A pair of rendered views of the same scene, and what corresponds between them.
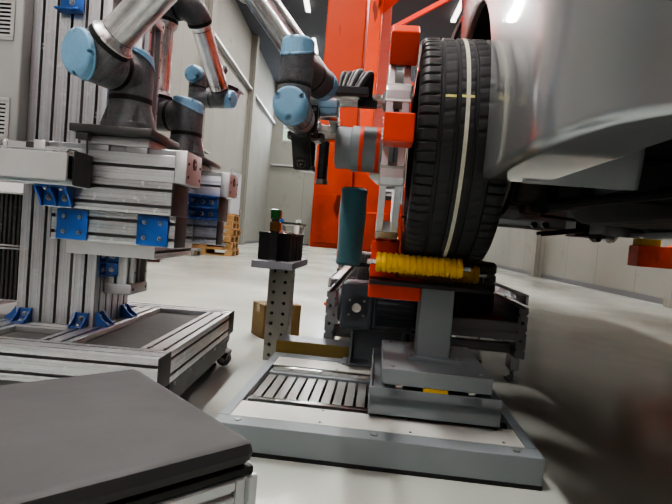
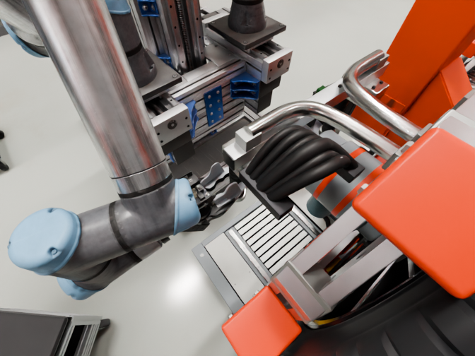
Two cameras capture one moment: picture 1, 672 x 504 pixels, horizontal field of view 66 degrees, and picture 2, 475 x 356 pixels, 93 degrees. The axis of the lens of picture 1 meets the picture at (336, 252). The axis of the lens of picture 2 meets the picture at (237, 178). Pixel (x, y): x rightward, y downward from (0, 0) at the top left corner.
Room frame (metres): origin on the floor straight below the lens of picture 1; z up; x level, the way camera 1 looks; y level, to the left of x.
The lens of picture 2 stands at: (1.27, -0.10, 1.26)
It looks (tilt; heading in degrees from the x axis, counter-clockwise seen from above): 58 degrees down; 47
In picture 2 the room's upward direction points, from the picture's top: straight up
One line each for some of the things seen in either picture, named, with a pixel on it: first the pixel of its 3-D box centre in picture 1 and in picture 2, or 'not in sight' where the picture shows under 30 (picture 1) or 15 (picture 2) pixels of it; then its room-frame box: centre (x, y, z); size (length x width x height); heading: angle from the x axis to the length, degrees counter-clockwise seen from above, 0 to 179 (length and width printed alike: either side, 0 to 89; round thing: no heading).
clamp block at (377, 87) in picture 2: (333, 133); (361, 87); (1.79, 0.04, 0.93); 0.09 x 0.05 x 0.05; 85
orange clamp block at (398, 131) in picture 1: (398, 130); (259, 327); (1.28, -0.13, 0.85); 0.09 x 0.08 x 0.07; 175
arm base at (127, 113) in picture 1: (129, 116); (126, 59); (1.47, 0.62, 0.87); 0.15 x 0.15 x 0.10
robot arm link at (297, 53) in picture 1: (299, 65); (79, 241); (1.17, 0.11, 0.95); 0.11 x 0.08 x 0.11; 160
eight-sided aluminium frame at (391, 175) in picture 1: (392, 151); (377, 207); (1.60, -0.15, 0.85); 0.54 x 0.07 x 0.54; 175
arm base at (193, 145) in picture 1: (185, 146); (247, 9); (1.97, 0.60, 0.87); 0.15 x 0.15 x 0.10
